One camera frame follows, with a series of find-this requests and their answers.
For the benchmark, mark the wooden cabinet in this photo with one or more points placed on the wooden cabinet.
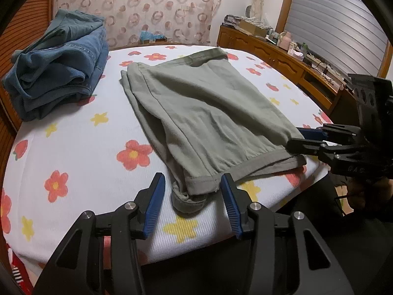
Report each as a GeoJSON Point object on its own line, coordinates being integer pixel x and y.
{"type": "Point", "coordinates": [261, 49]}

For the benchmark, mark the black stacked items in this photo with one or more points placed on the black stacked items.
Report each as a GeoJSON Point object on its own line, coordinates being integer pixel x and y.
{"type": "Point", "coordinates": [231, 20]}

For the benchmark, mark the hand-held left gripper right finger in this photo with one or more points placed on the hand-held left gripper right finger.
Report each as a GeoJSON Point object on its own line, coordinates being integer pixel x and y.
{"type": "Point", "coordinates": [230, 209]}

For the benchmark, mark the white power strip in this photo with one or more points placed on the white power strip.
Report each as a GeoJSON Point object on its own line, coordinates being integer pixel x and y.
{"type": "Point", "coordinates": [319, 63]}

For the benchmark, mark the large cardboard box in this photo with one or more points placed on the large cardboard box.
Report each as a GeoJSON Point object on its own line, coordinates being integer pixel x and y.
{"type": "Point", "coordinates": [251, 27]}

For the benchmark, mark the white flower strawberry blanket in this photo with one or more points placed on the white flower strawberry blanket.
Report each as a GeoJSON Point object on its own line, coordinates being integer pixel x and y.
{"type": "Point", "coordinates": [92, 159]}

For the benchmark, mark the red striped cloth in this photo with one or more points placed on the red striped cloth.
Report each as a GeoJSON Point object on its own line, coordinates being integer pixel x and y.
{"type": "Point", "coordinates": [20, 270]}

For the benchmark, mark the circle patterned sheer curtain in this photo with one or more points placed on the circle patterned sheer curtain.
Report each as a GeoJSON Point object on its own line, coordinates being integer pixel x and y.
{"type": "Point", "coordinates": [138, 6]}

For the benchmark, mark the light blue denim pants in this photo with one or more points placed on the light blue denim pants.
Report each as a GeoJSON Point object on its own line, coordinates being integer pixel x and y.
{"type": "Point", "coordinates": [70, 27]}

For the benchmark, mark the blue plastic bag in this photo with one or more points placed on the blue plastic bag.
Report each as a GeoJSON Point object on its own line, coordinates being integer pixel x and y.
{"type": "Point", "coordinates": [150, 34]}

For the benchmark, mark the person's right hand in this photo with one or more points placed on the person's right hand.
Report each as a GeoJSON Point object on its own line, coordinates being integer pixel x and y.
{"type": "Point", "coordinates": [380, 187]}

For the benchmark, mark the tissue box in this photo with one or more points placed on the tissue box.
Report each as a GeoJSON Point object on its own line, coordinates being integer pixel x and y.
{"type": "Point", "coordinates": [298, 54]}

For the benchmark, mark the dark blue denim jeans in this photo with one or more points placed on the dark blue denim jeans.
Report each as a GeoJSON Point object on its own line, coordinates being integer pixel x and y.
{"type": "Point", "coordinates": [61, 76]}

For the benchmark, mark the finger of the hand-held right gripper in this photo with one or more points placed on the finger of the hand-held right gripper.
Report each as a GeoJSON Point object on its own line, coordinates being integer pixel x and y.
{"type": "Point", "coordinates": [304, 147]}
{"type": "Point", "coordinates": [313, 133]}

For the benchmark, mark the green short pants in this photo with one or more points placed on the green short pants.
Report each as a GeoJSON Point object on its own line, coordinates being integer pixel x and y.
{"type": "Point", "coordinates": [199, 107]}

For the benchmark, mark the wooden window frame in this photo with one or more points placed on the wooden window frame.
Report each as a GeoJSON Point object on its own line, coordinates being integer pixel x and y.
{"type": "Point", "coordinates": [285, 3]}

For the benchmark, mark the wooden louvered wardrobe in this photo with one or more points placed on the wooden louvered wardrobe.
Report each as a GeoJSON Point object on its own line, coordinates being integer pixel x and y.
{"type": "Point", "coordinates": [30, 15]}

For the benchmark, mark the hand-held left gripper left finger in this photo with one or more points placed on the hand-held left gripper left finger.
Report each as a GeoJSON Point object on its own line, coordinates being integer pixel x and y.
{"type": "Point", "coordinates": [152, 209]}

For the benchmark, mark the grey window blind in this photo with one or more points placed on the grey window blind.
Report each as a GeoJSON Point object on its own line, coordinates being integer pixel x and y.
{"type": "Point", "coordinates": [331, 21]}

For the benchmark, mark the pink thermos jug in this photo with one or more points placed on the pink thermos jug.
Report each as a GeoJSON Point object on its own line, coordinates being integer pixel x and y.
{"type": "Point", "coordinates": [285, 40]}

